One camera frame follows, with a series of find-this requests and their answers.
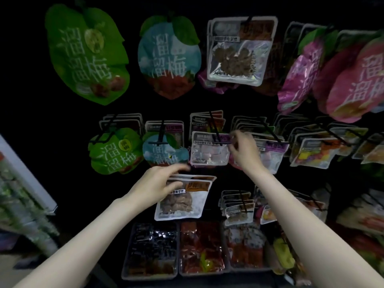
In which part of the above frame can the person's left hand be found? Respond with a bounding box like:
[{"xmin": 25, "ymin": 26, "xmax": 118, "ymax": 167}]
[{"xmin": 123, "ymin": 164, "xmax": 192, "ymax": 212}]

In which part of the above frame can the person's right hand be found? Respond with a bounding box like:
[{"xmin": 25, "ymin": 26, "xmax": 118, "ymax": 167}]
[{"xmin": 229, "ymin": 130, "xmax": 268, "ymax": 174}]

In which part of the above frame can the clear brown plum packet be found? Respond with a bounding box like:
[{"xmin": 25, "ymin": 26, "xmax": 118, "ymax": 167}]
[{"xmin": 154, "ymin": 174, "xmax": 217, "ymax": 221}]

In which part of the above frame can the small teal round snack bag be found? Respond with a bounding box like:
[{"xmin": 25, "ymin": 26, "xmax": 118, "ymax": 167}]
[{"xmin": 142, "ymin": 130, "xmax": 190, "ymax": 167}]

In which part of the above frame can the clear pink marshmallow packet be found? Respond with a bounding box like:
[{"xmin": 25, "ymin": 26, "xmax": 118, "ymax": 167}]
[{"xmin": 190, "ymin": 132, "xmax": 232, "ymax": 167}]

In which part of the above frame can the small green round snack bag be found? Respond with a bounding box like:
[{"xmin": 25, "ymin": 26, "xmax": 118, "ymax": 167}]
[{"xmin": 88, "ymin": 128, "xmax": 145, "ymax": 175}]

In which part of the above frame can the row of small clear pouches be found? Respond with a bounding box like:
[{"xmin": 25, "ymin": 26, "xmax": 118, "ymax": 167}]
[{"xmin": 219, "ymin": 188, "xmax": 328, "ymax": 227}]

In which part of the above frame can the pink round snack bag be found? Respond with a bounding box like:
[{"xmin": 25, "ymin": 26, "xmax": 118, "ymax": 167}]
[
  {"xmin": 327, "ymin": 38, "xmax": 384, "ymax": 124},
  {"xmin": 277, "ymin": 39, "xmax": 325, "ymax": 114}
]

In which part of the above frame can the large clear dark-candy snack bag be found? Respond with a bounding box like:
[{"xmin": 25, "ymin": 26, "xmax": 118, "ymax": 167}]
[{"xmin": 207, "ymin": 16, "xmax": 278, "ymax": 88}]

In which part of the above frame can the large teal round snack bag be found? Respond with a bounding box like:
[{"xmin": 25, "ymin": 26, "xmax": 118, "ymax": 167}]
[{"xmin": 138, "ymin": 15, "xmax": 202, "ymax": 100}]

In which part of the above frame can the row of red orange pouches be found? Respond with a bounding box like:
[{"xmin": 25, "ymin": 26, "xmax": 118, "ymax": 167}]
[{"xmin": 336, "ymin": 228, "xmax": 384, "ymax": 276}]

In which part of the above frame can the large green round snack bag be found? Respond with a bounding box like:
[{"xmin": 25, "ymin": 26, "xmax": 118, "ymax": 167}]
[{"xmin": 45, "ymin": 4, "xmax": 131, "ymax": 106}]

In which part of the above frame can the person's left forearm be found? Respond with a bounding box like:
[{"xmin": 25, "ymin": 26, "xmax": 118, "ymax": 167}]
[{"xmin": 15, "ymin": 198, "xmax": 145, "ymax": 288}]

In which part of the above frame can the person's right forearm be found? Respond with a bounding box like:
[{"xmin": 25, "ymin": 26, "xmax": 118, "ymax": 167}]
[{"xmin": 252, "ymin": 166, "xmax": 384, "ymax": 288}]

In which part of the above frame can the clear tray of dark candies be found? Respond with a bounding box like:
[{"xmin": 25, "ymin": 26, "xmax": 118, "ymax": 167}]
[{"xmin": 122, "ymin": 222, "xmax": 179, "ymax": 281}]

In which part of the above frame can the clear tray of red candies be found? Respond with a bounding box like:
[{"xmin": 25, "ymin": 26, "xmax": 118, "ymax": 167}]
[{"xmin": 179, "ymin": 220, "xmax": 228, "ymax": 276}]

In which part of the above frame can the clear tray of mixed candies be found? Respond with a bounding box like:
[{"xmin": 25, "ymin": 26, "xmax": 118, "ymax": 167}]
[{"xmin": 223, "ymin": 224, "xmax": 270, "ymax": 272}]

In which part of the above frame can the row of green wrapped packets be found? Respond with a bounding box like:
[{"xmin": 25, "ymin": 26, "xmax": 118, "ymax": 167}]
[{"xmin": 0, "ymin": 154, "xmax": 61, "ymax": 257}]

